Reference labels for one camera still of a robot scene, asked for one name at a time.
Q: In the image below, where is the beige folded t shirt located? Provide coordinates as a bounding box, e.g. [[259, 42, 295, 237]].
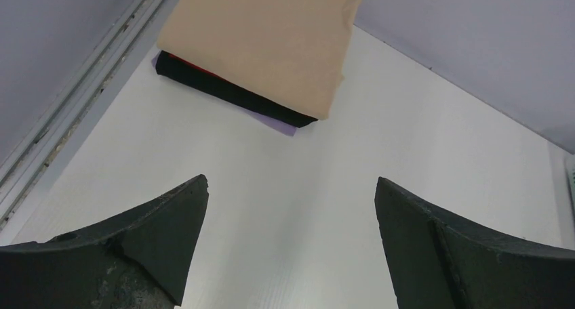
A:
[[157, 0, 361, 120]]

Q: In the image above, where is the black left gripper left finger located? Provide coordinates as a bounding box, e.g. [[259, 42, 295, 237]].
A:
[[1, 175, 209, 308]]

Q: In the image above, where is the aluminium left frame rail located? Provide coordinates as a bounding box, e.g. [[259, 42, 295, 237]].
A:
[[1, 0, 172, 229]]

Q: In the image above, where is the black folded t shirt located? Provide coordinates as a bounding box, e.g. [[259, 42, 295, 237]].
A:
[[155, 50, 318, 129]]

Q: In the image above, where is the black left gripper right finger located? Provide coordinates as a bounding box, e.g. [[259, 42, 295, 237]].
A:
[[375, 178, 574, 308]]

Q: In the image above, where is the purple folded t shirt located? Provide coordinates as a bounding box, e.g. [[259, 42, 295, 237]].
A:
[[151, 51, 298, 138]]

